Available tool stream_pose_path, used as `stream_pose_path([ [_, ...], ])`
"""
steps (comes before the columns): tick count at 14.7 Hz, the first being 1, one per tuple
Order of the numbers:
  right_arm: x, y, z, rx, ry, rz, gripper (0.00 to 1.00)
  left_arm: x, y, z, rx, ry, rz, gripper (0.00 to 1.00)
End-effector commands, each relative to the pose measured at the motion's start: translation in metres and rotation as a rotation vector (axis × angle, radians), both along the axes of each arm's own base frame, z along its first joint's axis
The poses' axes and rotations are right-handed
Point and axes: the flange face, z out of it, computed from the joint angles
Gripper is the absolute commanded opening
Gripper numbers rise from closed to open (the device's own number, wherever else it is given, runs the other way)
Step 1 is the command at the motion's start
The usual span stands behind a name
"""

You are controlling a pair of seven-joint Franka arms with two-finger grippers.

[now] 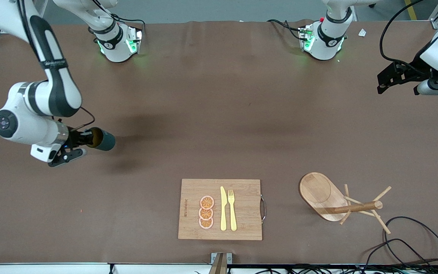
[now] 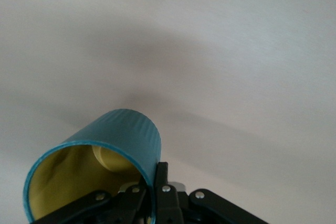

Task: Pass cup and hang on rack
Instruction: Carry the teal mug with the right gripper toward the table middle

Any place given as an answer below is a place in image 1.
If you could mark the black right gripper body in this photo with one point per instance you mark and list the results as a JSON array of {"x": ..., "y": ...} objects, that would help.
[{"x": 75, "y": 138}]

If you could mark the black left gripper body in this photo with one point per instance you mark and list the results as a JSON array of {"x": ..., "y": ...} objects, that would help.
[{"x": 416, "y": 65}]

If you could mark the teal cup yellow inside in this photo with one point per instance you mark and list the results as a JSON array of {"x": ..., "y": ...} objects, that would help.
[{"x": 107, "y": 141}]

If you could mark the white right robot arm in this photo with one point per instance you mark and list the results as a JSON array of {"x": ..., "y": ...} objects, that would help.
[{"x": 55, "y": 87}]

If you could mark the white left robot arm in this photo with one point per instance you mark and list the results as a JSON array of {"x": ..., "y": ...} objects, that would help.
[{"x": 327, "y": 40}]

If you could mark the green-lit arm base box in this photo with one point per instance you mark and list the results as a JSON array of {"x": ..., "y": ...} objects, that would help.
[
  {"x": 304, "y": 34},
  {"x": 137, "y": 36}
]

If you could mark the wooden cup rack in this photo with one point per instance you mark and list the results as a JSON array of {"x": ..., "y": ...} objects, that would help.
[{"x": 319, "y": 192}]

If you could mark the white paper scrap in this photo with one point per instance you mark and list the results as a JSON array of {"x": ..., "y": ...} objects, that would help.
[{"x": 362, "y": 32}]

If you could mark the orange slice toy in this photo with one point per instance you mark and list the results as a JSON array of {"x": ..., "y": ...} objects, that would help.
[
  {"x": 205, "y": 214},
  {"x": 206, "y": 223},
  {"x": 207, "y": 202}
]

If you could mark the yellow plastic knife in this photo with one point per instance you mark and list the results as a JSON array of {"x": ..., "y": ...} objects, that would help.
[{"x": 223, "y": 213}]

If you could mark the yellow plastic fork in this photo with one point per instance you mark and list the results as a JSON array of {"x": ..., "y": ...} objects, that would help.
[{"x": 233, "y": 217}]

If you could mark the bamboo cutting board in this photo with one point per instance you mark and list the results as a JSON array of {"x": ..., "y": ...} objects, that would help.
[{"x": 242, "y": 209}]

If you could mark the aluminium camera mount profile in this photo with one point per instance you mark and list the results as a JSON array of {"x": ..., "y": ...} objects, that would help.
[{"x": 221, "y": 266}]

